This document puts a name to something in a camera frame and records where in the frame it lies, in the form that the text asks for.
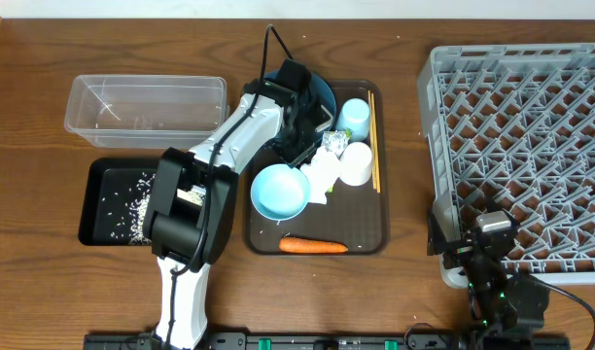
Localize pink cup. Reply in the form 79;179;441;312
340;142;373;187

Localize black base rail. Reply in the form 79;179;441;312
82;332;571;350

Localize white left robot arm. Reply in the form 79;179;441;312
143;59;336;349

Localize black plastic tray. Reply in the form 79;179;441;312
78;151;201;249

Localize dark blue bowl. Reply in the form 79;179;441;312
258;69;337;150

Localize wooden chopstick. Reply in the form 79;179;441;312
368;90;381;193
367;89;379;193

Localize orange carrot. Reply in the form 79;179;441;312
279;236;348;254

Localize grey dishwasher rack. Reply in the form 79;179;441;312
418;43;595;286

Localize light blue small bowl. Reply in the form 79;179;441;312
250;164;310;221

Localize brown serving tray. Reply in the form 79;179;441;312
242;79;391;257

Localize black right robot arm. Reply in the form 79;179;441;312
428;200;549;349

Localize white crumpled napkin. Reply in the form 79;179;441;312
299;147;341;204

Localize spilled rice grains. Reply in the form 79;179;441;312
100;169;206;246

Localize light blue cup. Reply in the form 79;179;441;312
335;98;370;142

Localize foil snack wrapper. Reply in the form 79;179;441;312
322;130;351;158

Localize clear plastic bin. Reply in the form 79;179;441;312
64;74;228;149

